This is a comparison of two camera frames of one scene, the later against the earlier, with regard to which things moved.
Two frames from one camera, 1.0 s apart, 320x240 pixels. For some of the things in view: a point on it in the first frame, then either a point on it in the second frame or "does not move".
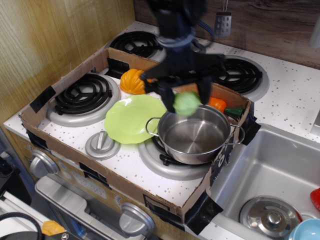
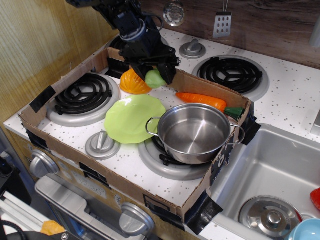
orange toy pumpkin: [131, 82] does not move
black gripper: [182, 63] -> [141, 53]
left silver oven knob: [42, 164] does not move
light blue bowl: [307, 229] does not move
